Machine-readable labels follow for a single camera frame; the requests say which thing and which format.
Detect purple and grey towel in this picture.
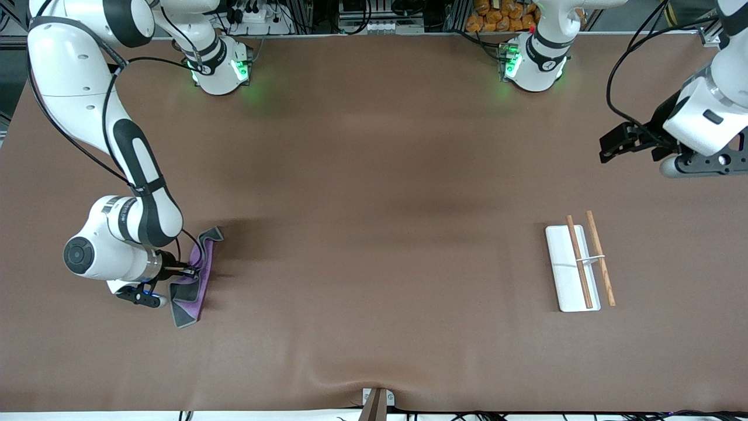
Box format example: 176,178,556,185
169,226,224,329

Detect pile of orange bags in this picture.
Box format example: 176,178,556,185
466,0,541,33

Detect metal table clamp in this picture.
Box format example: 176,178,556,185
361,387,396,421

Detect white power strip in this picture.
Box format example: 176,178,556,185
225,6,293,34

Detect silver electronics box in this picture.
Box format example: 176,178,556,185
338,0,425,34

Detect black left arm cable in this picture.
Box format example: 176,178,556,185
605,0,723,144

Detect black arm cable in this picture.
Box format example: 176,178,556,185
26,15,205,278
605,0,723,144

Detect aluminium frame bracket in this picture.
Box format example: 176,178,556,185
698,16,726,48

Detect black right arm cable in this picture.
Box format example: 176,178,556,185
26,15,205,278

